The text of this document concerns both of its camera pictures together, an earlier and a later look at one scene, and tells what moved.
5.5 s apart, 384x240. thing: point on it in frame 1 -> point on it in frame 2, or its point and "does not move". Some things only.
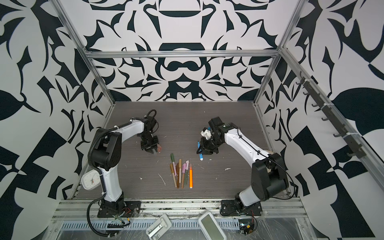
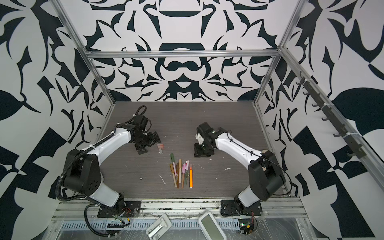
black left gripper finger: x=154 y=148 -> x=156 y=139
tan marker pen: x=173 y=172 does not move
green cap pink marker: x=172 y=159 does not move
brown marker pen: x=178 y=175 does not move
